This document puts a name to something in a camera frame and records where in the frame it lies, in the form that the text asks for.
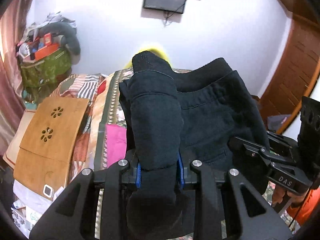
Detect brown wooden door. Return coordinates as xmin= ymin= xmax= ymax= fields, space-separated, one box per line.
xmin=259 ymin=16 xmax=319 ymax=126

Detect striped blanket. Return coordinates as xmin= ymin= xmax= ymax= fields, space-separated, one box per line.
xmin=50 ymin=74 xmax=104 ymax=100

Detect white folded cloth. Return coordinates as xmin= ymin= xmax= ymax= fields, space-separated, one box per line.
xmin=13 ymin=180 xmax=65 ymax=214

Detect green fabric storage bag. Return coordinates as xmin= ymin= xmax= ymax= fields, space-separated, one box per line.
xmin=20 ymin=48 xmax=72 ymax=105

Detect grey plush pillow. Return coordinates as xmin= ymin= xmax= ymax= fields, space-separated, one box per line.
xmin=38 ymin=22 xmax=81 ymax=55

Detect folded pink pants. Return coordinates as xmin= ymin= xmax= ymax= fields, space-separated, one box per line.
xmin=106 ymin=124 xmax=127 ymax=168

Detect black pants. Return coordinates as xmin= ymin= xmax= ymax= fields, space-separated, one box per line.
xmin=119 ymin=52 xmax=269 ymax=239

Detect wooden lap desk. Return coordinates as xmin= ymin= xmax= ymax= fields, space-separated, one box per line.
xmin=14 ymin=97 xmax=89 ymax=199

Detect floral bedspread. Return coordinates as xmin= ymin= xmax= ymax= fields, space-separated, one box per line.
xmin=94 ymin=68 xmax=133 ymax=171

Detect pink satin curtain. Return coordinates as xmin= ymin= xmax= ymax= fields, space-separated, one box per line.
xmin=1 ymin=0 xmax=33 ymax=155

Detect yellow bed footboard arch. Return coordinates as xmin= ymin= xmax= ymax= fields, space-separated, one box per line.
xmin=123 ymin=47 xmax=170 ymax=69

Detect orange box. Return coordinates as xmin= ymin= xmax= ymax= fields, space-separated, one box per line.
xmin=34 ymin=43 xmax=59 ymax=61

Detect small white smartwatch device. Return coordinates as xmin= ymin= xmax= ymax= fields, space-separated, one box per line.
xmin=43 ymin=184 xmax=54 ymax=199

